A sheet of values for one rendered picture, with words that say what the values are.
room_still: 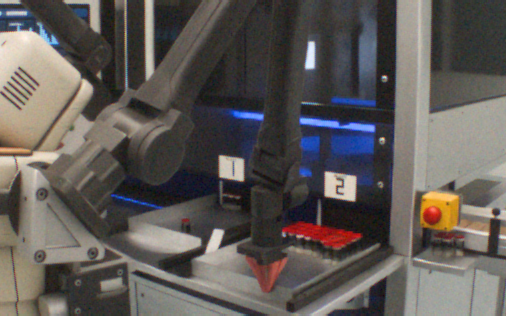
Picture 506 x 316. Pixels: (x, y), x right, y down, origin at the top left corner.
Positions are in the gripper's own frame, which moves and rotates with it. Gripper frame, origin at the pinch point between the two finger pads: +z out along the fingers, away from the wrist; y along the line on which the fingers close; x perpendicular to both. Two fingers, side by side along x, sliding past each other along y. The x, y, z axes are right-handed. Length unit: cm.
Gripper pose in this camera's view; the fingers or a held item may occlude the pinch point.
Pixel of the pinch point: (266, 288)
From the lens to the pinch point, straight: 121.3
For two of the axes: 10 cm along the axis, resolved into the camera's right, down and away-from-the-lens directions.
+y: 6.2, -1.4, 7.8
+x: -7.9, -1.1, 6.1
